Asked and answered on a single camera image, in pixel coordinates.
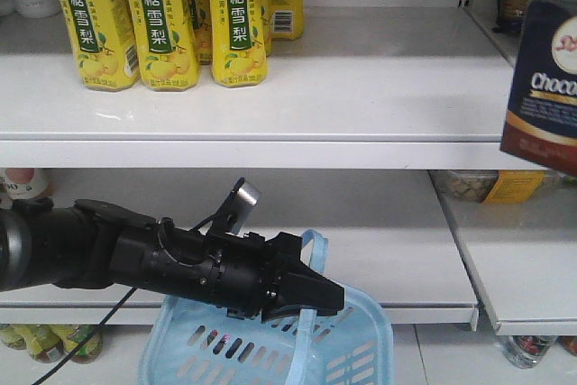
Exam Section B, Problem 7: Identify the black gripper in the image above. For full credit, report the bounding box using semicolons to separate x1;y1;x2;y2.
110;218;345;323

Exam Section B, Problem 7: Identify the light blue plastic basket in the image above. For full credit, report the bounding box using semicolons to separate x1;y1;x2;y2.
137;229;396;385

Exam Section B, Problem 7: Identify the chocolate cookie box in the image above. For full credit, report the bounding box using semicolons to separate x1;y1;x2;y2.
500;0;576;177

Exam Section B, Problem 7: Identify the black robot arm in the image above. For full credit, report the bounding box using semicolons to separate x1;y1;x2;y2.
1;198;343;321

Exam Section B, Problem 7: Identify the clear nut container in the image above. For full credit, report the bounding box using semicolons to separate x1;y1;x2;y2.
430;170;563;204

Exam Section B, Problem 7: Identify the yellow pear drink bottle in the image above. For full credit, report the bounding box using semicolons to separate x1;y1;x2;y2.
209;0;268;87
128;0;199;91
60;0;140;91

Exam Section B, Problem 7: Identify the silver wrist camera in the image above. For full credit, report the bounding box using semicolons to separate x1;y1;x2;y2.
209;178;261;235

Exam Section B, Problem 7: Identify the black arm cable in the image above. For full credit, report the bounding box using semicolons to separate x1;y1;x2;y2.
29;285;136;385

